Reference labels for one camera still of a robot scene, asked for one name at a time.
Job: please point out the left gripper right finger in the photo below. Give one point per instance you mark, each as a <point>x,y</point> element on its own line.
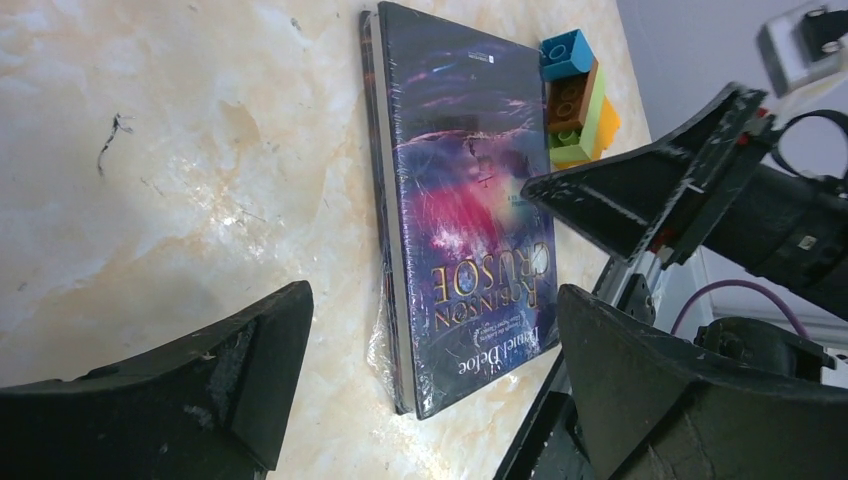
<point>745,400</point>

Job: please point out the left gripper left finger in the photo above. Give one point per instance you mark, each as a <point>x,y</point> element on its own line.
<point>213,404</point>

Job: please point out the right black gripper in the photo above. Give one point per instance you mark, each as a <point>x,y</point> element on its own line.
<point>774,222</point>

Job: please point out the dark purple galaxy book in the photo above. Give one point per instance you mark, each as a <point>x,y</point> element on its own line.
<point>456,120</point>

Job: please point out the colourful block stack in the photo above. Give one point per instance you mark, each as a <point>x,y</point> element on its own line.
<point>581,121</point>

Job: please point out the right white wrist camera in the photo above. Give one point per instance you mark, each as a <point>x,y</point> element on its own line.
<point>803,48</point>

